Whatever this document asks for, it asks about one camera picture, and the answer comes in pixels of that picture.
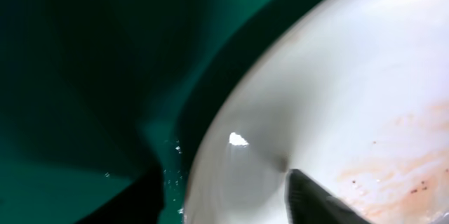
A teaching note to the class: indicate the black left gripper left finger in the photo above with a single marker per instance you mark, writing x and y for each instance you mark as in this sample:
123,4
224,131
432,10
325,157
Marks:
140,203

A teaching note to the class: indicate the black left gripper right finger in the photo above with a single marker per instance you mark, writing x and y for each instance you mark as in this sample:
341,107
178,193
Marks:
309,203

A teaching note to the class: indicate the white plate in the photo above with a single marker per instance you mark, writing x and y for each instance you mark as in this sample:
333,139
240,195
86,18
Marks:
355,95

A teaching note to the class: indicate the teal plastic tray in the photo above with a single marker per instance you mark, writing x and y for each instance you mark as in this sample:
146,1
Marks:
96,92

